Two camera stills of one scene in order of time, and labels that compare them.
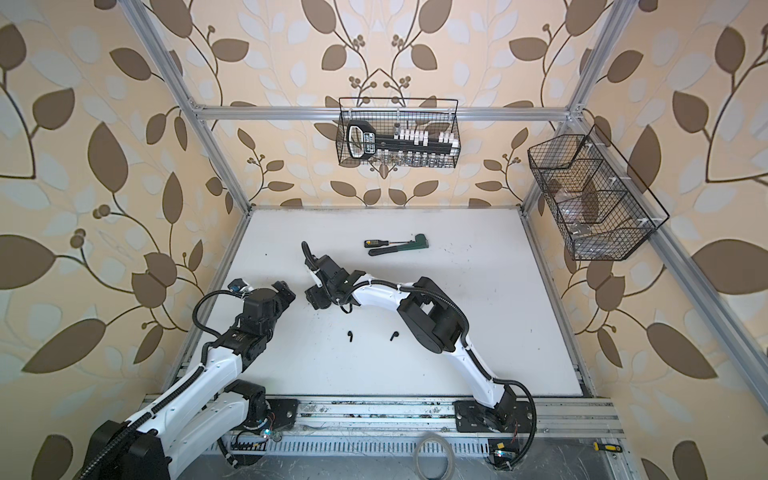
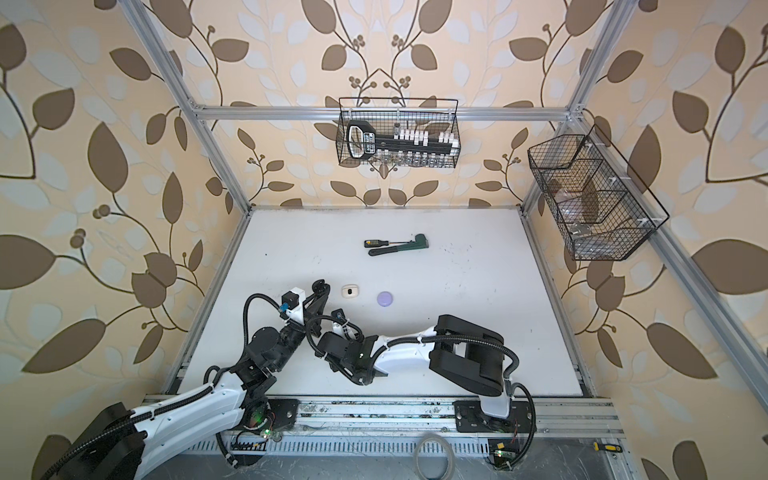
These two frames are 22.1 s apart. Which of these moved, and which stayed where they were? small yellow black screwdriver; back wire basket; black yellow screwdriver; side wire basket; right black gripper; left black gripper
Moved: right black gripper; left black gripper
Stayed: black yellow screwdriver; back wire basket; small yellow black screwdriver; side wire basket
